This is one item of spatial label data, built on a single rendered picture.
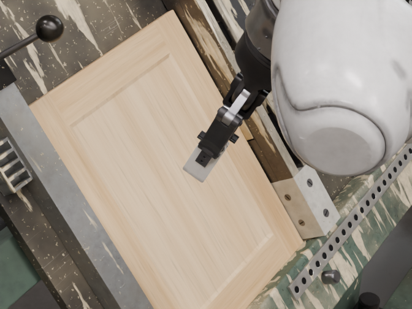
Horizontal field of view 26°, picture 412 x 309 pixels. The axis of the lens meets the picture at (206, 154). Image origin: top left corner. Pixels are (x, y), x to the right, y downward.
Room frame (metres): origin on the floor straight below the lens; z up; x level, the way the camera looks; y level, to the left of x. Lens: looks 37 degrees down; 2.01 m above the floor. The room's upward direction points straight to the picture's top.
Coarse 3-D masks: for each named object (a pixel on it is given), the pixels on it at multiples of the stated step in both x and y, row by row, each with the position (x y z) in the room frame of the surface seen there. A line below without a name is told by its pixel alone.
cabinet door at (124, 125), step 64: (128, 64) 1.23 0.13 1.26; (192, 64) 1.32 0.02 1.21; (64, 128) 1.08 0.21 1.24; (128, 128) 1.15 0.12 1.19; (192, 128) 1.23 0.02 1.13; (128, 192) 1.07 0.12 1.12; (192, 192) 1.14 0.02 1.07; (256, 192) 1.22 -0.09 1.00; (128, 256) 0.99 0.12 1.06; (192, 256) 1.06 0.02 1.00; (256, 256) 1.13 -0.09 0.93
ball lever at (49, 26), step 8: (48, 16) 1.05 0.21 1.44; (40, 24) 1.04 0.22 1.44; (48, 24) 1.04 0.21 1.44; (56, 24) 1.04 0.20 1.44; (40, 32) 1.04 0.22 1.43; (48, 32) 1.03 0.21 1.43; (56, 32) 1.04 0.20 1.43; (24, 40) 1.05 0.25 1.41; (32, 40) 1.05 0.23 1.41; (48, 40) 1.04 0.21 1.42; (56, 40) 1.04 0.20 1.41; (8, 48) 1.05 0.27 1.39; (16, 48) 1.05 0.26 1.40; (0, 56) 1.05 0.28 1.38
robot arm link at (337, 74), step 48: (288, 0) 0.65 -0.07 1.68; (336, 0) 0.62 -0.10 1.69; (384, 0) 0.62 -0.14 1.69; (288, 48) 0.59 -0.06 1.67; (336, 48) 0.57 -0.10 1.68; (384, 48) 0.57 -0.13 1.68; (288, 96) 0.55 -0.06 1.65; (336, 96) 0.53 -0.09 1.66; (384, 96) 0.54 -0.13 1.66; (288, 144) 0.55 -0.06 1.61; (336, 144) 0.52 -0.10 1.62; (384, 144) 0.52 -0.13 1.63
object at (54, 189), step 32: (0, 96) 1.04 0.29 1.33; (0, 128) 1.02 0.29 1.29; (32, 128) 1.03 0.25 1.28; (32, 160) 1.00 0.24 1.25; (32, 192) 0.99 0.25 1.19; (64, 192) 0.99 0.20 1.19; (64, 224) 0.96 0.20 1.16; (96, 224) 0.98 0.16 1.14; (96, 256) 0.94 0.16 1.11; (96, 288) 0.93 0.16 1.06; (128, 288) 0.94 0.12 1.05
